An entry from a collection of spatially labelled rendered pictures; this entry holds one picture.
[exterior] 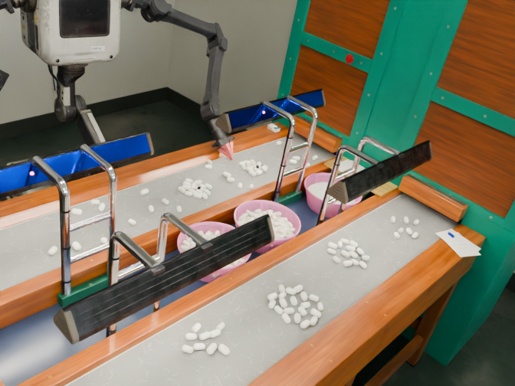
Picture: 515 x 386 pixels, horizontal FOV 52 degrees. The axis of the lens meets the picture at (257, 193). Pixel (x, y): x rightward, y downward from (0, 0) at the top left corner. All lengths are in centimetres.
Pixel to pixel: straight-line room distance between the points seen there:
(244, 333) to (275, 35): 269
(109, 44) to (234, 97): 212
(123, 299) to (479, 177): 164
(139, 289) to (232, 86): 320
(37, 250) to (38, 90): 235
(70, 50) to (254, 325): 129
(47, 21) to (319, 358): 153
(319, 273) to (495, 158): 90
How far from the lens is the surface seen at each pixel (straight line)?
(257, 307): 172
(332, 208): 230
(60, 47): 224
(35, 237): 193
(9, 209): 203
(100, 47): 230
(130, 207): 207
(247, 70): 415
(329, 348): 164
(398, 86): 247
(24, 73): 400
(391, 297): 189
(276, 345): 163
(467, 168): 240
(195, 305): 166
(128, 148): 176
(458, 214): 240
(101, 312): 118
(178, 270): 128
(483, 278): 258
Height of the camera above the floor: 193
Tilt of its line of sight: 32 degrees down
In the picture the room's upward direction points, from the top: 12 degrees clockwise
